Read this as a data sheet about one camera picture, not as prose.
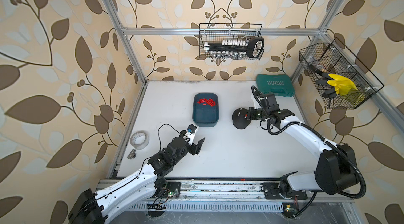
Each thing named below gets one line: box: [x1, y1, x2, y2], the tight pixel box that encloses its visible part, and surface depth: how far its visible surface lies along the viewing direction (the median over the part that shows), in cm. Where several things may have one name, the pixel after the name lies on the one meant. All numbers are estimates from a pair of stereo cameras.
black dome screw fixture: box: [231, 106, 252, 130], surface depth 96 cm
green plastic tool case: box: [255, 74, 296, 98], surface depth 115 cm
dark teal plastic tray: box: [192, 93, 219, 128], surface depth 105 cm
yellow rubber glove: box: [326, 73, 359, 97], surface depth 68 cm
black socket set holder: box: [203, 37, 265, 60], surface depth 86 cm
